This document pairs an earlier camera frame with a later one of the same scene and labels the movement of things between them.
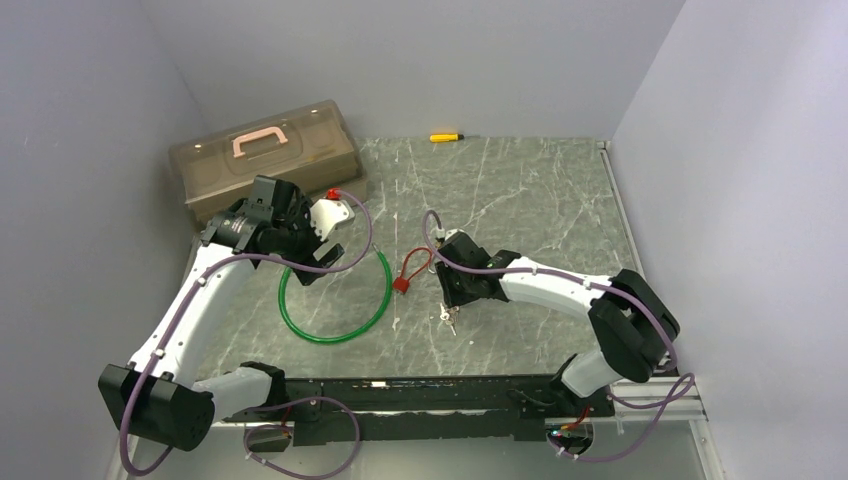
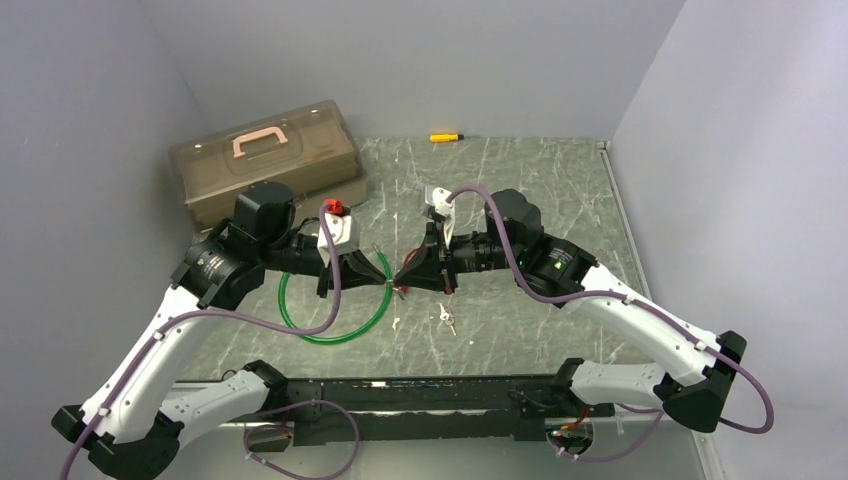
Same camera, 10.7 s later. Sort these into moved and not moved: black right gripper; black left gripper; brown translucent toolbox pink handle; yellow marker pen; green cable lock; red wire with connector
Moved: black right gripper; black left gripper
Not moved: yellow marker pen; red wire with connector; green cable lock; brown translucent toolbox pink handle
